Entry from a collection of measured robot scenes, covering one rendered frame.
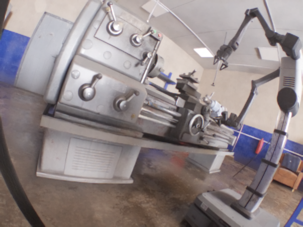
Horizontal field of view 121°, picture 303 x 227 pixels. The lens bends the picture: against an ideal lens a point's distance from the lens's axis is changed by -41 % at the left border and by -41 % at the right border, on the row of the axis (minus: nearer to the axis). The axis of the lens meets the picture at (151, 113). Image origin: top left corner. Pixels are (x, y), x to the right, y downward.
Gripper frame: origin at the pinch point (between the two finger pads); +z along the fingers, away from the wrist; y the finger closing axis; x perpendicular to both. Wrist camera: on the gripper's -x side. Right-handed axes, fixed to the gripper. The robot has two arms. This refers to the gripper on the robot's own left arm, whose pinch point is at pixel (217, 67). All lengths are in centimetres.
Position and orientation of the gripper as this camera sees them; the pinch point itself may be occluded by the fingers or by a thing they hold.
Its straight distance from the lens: 128.3
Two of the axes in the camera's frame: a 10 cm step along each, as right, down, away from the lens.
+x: 1.9, 6.4, -7.4
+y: -8.3, -3.0, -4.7
